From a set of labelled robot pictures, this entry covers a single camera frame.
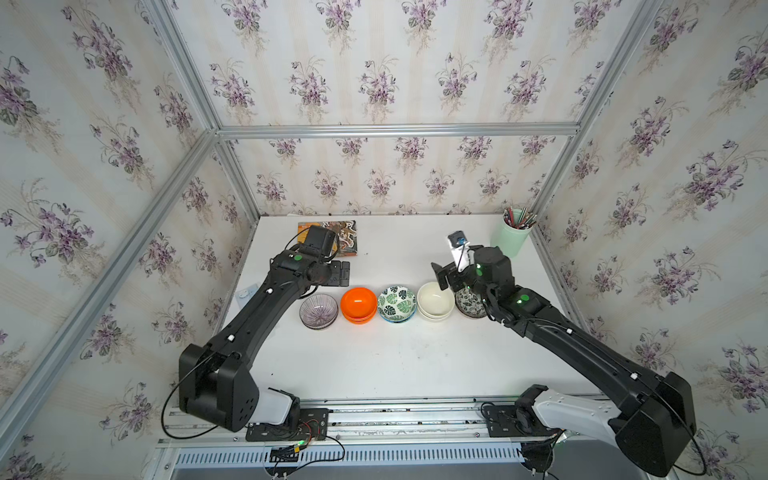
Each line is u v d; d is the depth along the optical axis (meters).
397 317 0.90
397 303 0.93
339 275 0.73
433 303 0.90
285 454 0.71
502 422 0.73
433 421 0.75
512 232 0.98
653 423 0.37
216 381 0.40
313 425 0.73
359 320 0.86
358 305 0.90
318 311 0.90
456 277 0.68
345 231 1.14
